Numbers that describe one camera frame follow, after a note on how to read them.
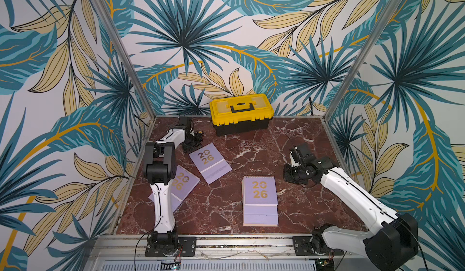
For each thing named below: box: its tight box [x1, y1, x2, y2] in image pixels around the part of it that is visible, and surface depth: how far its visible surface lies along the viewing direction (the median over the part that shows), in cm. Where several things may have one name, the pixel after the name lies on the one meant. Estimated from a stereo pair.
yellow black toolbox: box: [209, 93, 275, 137], surface depth 103 cm
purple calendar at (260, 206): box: [241, 176, 279, 227], surface depth 83 cm
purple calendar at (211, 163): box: [188, 142, 234, 186], surface depth 100 cm
